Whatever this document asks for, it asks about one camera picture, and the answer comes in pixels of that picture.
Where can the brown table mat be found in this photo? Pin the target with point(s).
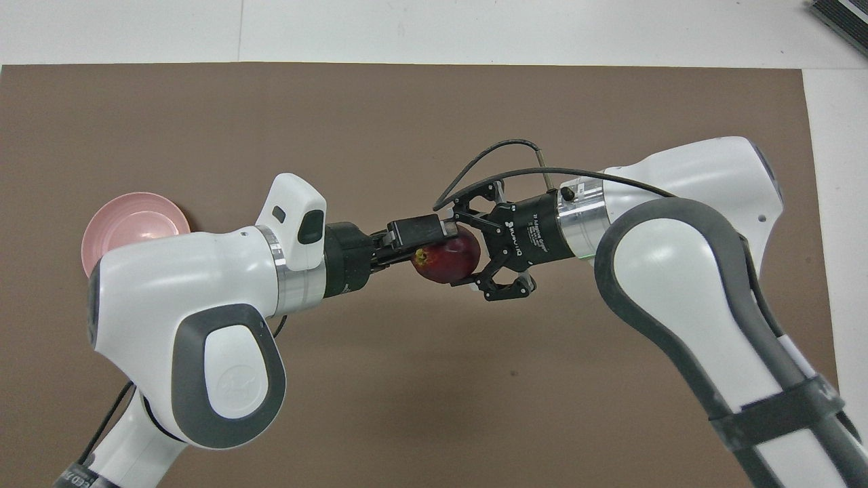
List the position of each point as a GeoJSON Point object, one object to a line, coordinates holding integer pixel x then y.
{"type": "Point", "coordinates": [434, 108]}

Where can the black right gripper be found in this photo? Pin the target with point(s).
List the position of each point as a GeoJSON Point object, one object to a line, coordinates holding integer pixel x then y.
{"type": "Point", "coordinates": [532, 230]}

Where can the dark ribbed device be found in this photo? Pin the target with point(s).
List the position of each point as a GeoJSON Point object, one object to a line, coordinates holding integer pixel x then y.
{"type": "Point", "coordinates": [847, 17]}

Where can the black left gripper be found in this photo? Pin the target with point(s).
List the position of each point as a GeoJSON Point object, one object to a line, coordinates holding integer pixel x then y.
{"type": "Point", "coordinates": [349, 261]}

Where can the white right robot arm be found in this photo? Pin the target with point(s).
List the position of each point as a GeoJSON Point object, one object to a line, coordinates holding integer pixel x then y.
{"type": "Point", "coordinates": [678, 271]}

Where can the pink plate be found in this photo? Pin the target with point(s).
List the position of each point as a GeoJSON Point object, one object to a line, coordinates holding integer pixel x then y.
{"type": "Point", "coordinates": [129, 217]}

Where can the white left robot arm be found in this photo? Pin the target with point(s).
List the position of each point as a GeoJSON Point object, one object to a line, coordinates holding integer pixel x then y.
{"type": "Point", "coordinates": [203, 271]}

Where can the dark red apple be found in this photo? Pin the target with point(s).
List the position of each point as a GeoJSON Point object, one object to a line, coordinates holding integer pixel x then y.
{"type": "Point", "coordinates": [451, 264]}

